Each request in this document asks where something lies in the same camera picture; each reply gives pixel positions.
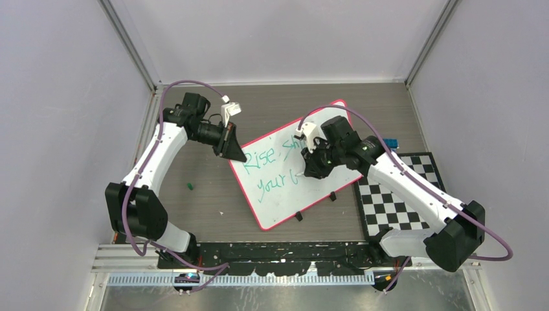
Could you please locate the black white checkerboard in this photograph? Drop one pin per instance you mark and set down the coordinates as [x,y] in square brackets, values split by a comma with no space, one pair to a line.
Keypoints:
[379,208]

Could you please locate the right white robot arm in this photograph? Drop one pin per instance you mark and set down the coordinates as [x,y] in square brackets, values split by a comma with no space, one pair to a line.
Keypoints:
[452,234]

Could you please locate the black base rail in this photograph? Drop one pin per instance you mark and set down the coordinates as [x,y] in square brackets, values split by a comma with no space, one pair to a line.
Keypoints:
[284,259]

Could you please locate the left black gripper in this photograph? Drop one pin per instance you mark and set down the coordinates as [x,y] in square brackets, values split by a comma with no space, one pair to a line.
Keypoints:
[228,147]

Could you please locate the slotted cable duct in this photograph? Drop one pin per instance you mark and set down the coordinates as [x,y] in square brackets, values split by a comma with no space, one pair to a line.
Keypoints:
[197,279]

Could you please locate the red blue toy car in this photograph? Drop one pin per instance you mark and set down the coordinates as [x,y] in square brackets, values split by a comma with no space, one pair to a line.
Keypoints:
[391,143]

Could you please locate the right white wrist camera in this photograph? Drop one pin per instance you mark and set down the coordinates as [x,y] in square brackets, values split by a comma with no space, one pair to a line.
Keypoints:
[308,132]

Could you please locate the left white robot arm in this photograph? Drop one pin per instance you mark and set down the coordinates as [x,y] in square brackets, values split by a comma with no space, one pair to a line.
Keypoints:
[133,203]

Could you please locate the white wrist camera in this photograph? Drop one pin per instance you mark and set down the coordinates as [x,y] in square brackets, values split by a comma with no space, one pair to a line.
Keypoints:
[228,109]
[308,132]

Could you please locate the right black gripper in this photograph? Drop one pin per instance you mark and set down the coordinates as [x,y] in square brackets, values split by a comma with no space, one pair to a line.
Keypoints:
[313,168]

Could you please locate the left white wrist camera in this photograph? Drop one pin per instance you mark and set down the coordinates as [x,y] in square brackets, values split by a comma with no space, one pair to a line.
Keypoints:
[228,109]

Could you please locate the pink-framed whiteboard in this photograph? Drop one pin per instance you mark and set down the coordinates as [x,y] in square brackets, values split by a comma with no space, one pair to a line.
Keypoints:
[267,179]

